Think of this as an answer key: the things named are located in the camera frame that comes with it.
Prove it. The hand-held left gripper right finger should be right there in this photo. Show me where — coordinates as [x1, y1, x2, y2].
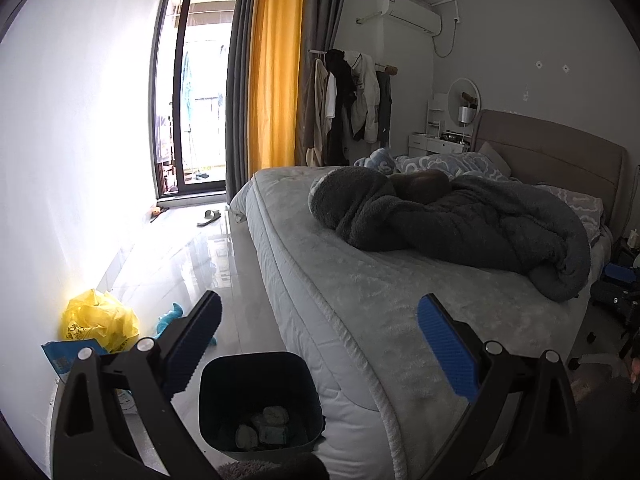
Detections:
[417, 293, 596, 480]

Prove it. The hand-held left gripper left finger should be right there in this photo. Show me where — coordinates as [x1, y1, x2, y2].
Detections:
[50, 290, 223, 480]

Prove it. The black trash bin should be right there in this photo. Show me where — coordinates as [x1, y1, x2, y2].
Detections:
[198, 351, 325, 466]

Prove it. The blue tissue pack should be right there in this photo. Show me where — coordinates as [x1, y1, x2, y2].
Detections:
[257, 425, 288, 445]

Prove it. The teal cloth toy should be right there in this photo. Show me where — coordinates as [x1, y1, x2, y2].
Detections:
[156, 302, 218, 347]

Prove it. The yellow plastic bag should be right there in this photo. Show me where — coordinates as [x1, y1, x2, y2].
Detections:
[60, 288, 141, 353]

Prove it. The dark grey fleece blanket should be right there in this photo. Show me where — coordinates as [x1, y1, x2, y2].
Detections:
[307, 166, 592, 303]

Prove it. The blue printed packet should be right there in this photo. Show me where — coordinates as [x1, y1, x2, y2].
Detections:
[41, 339, 138, 417]

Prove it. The dark fleece garment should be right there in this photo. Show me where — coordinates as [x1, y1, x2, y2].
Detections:
[220, 452, 331, 480]

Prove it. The brown pillow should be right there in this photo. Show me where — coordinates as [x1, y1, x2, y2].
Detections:
[389, 169, 451, 203]

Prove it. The blue cloud-patterned duvet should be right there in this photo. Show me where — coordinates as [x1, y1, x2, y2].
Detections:
[354, 147, 511, 183]

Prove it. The cloud-patterned pillow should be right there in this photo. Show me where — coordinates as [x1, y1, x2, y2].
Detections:
[537, 182, 606, 246]

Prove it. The beige pillow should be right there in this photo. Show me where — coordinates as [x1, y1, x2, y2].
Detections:
[475, 141, 513, 178]

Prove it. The white dresser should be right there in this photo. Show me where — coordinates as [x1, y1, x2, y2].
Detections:
[407, 131, 471, 158]

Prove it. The beige headboard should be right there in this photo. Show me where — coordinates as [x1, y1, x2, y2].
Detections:
[472, 108, 628, 238]

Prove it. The white shelf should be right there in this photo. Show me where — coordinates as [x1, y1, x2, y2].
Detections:
[426, 93, 448, 136]

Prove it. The white table lamp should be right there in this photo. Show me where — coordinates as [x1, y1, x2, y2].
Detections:
[457, 105, 473, 153]

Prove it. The grey curtain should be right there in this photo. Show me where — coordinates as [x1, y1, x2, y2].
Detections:
[295, 0, 351, 166]
[225, 0, 263, 201]

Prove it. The white jacket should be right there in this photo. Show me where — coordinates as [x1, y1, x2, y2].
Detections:
[347, 51, 381, 143]

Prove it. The round mirror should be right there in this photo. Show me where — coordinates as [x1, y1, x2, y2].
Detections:
[446, 77, 481, 128]

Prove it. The glass balcony door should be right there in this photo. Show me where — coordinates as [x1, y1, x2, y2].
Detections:
[149, 0, 240, 197]

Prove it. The beige coat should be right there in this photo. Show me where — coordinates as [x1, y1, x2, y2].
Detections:
[302, 57, 336, 166]

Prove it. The black garment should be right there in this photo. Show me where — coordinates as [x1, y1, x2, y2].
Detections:
[325, 49, 358, 166]

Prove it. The clothes rack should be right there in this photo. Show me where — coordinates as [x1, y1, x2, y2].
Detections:
[309, 49, 398, 76]

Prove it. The yellow curtain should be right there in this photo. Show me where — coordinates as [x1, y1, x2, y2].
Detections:
[247, 0, 306, 171]

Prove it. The white air conditioner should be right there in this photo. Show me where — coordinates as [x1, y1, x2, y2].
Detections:
[376, 0, 442, 36]

